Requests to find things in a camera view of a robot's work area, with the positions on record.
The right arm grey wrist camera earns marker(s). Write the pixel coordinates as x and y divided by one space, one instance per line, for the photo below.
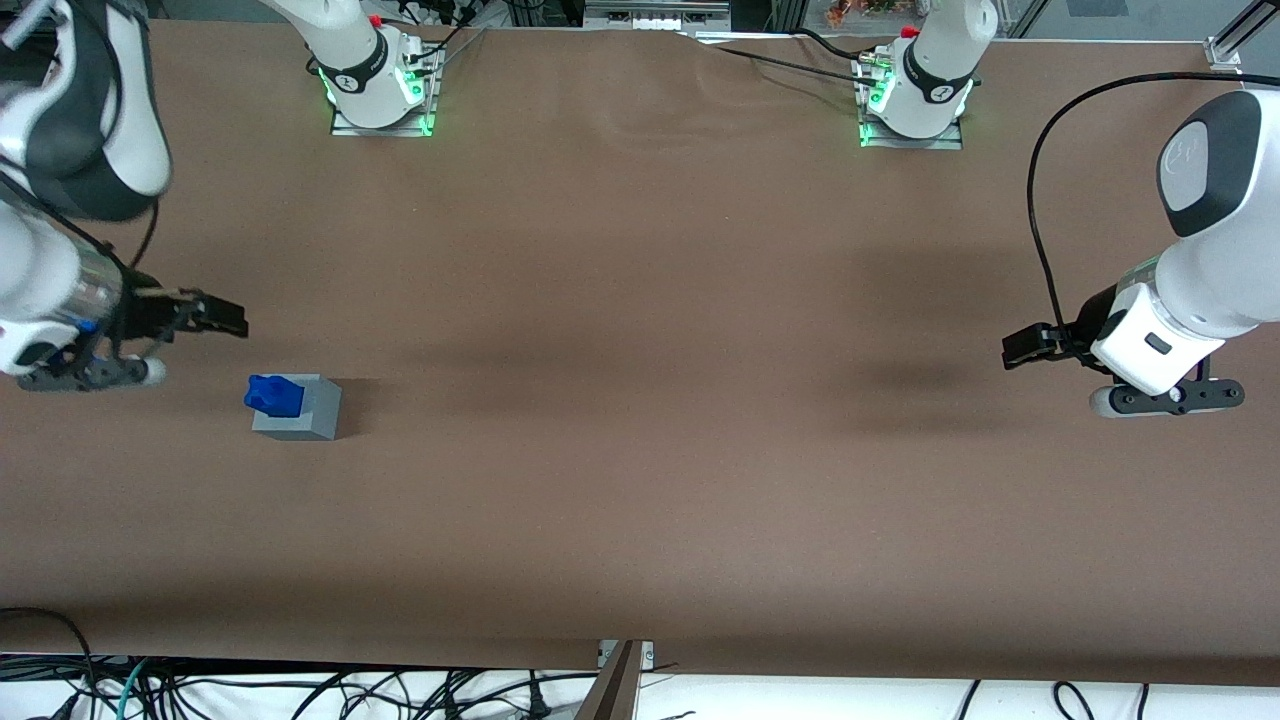
80 375

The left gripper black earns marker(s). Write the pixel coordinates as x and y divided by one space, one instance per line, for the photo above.
1093 321

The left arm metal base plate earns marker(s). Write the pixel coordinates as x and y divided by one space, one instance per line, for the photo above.
945 143

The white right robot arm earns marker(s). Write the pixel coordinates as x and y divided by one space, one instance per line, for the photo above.
345 60

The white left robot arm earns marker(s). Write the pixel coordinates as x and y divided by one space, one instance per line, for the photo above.
1210 270

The aluminium frame corner bracket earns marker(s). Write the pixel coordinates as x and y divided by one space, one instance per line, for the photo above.
1222 52

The gray square base block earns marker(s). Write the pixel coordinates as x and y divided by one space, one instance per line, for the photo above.
320 410

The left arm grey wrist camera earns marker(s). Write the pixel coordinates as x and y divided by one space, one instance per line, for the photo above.
1180 397

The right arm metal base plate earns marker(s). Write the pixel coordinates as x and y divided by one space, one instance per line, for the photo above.
350 130

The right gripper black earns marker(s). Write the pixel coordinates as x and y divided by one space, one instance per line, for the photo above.
143 315

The white power strip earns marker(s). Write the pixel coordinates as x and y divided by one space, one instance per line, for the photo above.
650 20

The brown table mat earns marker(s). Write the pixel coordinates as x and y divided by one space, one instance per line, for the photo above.
700 450

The dark slanted stand post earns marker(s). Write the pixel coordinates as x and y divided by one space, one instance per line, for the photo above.
615 690

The blue plastic insert part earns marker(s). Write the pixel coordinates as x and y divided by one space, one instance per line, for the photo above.
275 395

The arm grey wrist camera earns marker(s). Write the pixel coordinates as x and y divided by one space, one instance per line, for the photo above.
80 375
1180 397

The small metal edge bracket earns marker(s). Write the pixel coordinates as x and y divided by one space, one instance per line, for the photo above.
648 652

